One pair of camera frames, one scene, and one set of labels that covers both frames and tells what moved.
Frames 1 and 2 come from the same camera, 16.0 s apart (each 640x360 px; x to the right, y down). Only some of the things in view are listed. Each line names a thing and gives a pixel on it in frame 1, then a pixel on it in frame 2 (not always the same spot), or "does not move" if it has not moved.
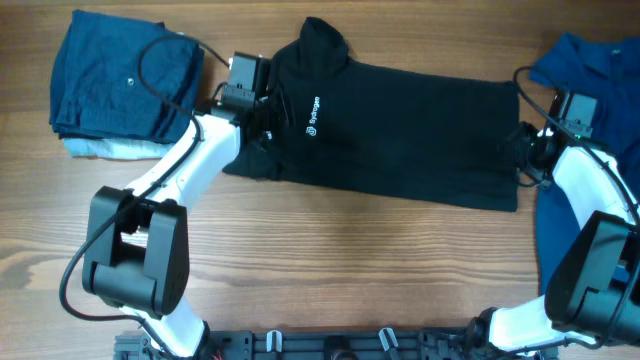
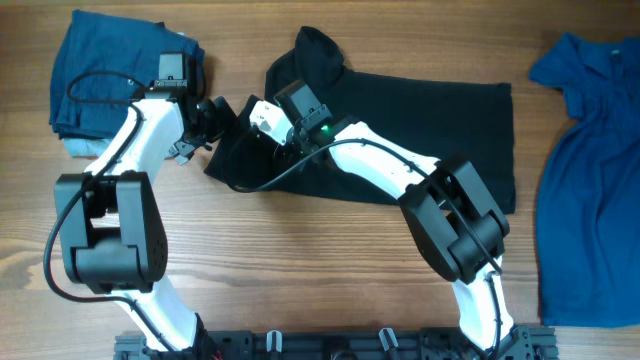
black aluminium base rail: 334,345 does not move
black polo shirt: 345,125 does not move
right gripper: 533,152 → 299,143
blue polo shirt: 606,68 does not move
